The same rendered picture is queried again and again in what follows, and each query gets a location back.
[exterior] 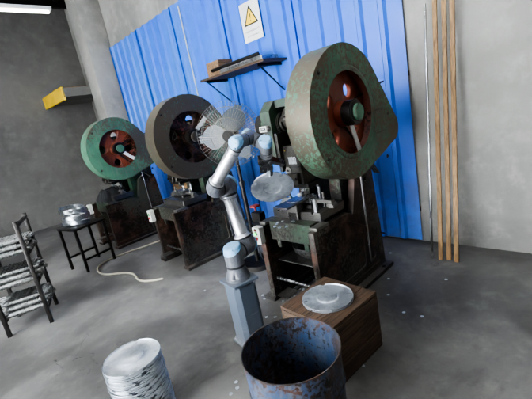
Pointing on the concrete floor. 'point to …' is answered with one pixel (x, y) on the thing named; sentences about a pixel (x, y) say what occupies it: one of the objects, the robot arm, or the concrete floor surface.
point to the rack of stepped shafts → (32, 294)
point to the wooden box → (347, 324)
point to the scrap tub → (294, 361)
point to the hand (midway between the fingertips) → (271, 175)
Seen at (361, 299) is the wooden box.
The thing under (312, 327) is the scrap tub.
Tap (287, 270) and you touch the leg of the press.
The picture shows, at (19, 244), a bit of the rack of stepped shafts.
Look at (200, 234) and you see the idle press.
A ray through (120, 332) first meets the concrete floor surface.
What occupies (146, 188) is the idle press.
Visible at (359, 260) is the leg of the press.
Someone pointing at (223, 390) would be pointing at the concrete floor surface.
